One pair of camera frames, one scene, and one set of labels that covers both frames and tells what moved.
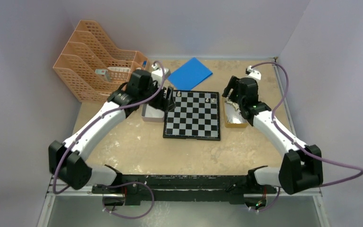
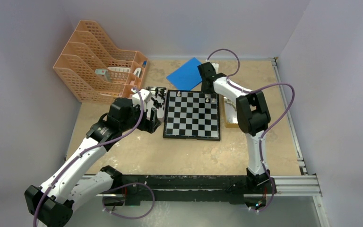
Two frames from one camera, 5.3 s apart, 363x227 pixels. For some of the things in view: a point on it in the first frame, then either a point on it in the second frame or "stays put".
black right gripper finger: (171, 104) to (154, 125)
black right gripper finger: (169, 93) to (154, 117)
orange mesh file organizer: (92, 68) stays put
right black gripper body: (235, 96) to (203, 89)
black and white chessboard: (196, 116) stays put
